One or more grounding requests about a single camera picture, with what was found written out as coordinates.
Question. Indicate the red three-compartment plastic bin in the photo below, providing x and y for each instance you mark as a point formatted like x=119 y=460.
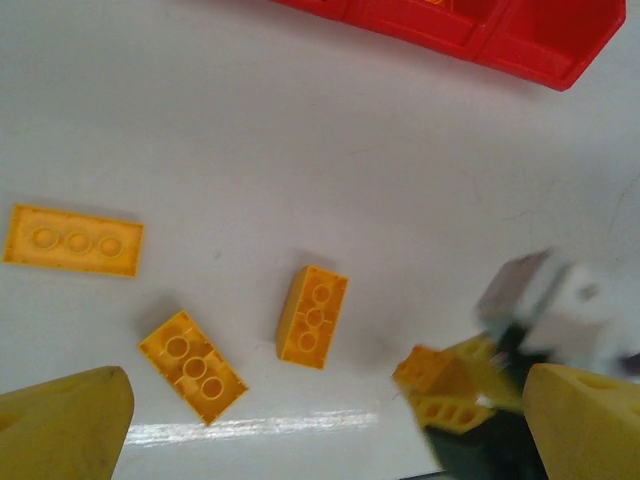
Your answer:
x=540 y=45

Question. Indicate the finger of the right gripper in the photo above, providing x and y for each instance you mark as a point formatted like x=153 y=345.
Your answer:
x=450 y=412
x=492 y=375

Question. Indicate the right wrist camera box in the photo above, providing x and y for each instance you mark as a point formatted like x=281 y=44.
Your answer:
x=575 y=310

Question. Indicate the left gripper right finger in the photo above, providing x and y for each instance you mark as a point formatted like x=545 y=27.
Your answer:
x=590 y=430

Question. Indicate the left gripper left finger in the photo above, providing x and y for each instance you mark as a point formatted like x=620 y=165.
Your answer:
x=55 y=430

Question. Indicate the yellow sloped lego brick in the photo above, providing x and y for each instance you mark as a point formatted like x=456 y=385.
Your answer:
x=75 y=242

